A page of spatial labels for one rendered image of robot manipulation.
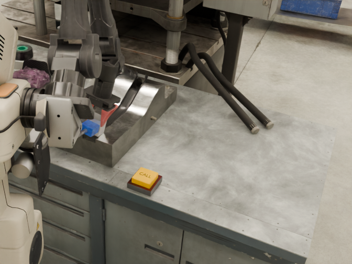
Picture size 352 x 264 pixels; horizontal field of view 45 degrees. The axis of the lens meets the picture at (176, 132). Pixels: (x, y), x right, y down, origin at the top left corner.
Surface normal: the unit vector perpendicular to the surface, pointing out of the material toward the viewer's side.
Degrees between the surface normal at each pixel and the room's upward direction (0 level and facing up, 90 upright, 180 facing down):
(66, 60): 38
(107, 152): 90
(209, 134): 0
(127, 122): 3
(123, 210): 90
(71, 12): 68
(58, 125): 82
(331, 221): 0
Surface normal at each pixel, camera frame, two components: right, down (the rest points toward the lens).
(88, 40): -0.11, 0.19
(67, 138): -0.02, 0.44
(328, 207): 0.08, -0.83
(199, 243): -0.40, 0.49
